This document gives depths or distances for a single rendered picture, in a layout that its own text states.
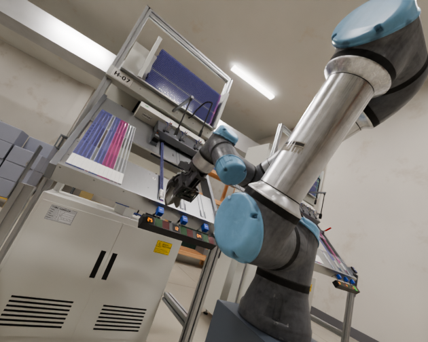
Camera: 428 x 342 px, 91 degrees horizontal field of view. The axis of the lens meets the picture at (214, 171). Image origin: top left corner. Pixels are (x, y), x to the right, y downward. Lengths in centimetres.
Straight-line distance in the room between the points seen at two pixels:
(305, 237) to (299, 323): 16
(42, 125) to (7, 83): 159
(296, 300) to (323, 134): 32
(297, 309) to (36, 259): 98
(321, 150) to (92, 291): 110
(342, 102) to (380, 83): 7
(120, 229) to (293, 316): 87
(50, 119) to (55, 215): 820
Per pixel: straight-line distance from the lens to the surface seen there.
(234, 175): 54
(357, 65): 46
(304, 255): 49
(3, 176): 469
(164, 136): 127
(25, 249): 115
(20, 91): 968
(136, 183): 89
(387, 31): 47
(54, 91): 956
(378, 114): 59
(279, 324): 49
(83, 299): 122
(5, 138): 476
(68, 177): 82
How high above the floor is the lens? 68
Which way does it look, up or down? 16 degrees up
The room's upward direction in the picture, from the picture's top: 20 degrees clockwise
